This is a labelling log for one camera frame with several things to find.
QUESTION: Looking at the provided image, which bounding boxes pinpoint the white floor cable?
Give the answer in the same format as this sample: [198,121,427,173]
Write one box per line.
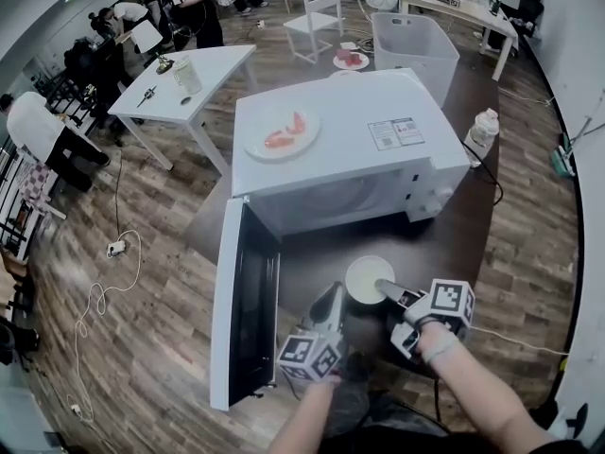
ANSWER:
[65,228,143,426]

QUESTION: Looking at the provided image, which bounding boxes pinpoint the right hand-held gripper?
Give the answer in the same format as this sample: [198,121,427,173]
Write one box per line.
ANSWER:
[374,278,476,363]

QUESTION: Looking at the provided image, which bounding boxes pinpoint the person's dark trousers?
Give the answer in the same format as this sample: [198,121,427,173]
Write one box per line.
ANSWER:
[325,351,455,454]

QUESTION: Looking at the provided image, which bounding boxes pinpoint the white wooden chair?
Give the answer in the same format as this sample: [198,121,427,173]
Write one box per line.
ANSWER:
[282,0,345,64]

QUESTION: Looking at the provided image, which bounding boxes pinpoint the long white desk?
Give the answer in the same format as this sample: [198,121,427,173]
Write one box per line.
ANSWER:
[398,0,520,82]

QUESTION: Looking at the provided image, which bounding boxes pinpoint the white square table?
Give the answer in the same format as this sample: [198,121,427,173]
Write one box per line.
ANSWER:
[107,44,258,177]

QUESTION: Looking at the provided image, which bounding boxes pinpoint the person's right forearm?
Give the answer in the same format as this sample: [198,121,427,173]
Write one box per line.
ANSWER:
[419,340,568,454]

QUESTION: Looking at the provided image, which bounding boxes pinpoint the person's left forearm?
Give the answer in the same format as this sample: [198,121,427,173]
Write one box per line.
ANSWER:
[268,374,349,454]

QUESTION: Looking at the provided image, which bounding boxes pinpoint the clear plastic bottle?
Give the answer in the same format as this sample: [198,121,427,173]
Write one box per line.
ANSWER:
[463,108,501,168]

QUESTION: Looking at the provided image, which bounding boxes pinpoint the white microwave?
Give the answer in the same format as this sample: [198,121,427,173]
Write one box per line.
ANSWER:
[209,67,472,413]

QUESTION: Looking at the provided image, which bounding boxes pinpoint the white bowl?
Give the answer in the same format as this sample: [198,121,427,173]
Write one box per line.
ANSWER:
[344,255,396,306]

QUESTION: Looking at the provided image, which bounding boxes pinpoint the person's right hand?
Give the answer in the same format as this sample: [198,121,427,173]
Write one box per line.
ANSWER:
[416,319,462,366]

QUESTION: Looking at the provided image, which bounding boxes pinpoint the black floor cable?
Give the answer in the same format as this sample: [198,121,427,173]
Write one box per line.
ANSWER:
[112,148,125,241]

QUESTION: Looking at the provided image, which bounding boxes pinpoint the white plate with red blocks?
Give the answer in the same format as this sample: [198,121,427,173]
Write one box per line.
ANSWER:
[332,48,370,71]

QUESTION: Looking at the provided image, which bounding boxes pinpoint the white plastic storage bin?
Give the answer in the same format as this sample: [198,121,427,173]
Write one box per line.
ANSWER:
[370,11,460,109]

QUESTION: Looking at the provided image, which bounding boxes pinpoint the thin white cable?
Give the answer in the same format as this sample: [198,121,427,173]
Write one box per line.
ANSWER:
[470,323,571,358]

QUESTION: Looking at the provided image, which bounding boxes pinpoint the green floor mop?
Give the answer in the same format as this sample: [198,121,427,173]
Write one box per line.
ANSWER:
[549,111,605,180]

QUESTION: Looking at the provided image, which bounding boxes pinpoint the white plate with red slices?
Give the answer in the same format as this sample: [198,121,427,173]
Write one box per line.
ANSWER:
[244,108,321,163]

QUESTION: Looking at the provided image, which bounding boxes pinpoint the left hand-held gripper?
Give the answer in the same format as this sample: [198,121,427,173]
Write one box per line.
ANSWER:
[277,281,348,397]

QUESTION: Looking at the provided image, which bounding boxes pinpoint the black hand tool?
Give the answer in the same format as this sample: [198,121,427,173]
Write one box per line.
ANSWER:
[136,84,158,109]

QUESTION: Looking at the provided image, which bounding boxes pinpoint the black microwave power cable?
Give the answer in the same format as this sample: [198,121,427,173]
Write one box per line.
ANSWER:
[460,140,505,207]

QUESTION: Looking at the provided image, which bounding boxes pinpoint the checkered cloth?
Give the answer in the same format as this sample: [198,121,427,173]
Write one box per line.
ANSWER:
[16,158,54,208]

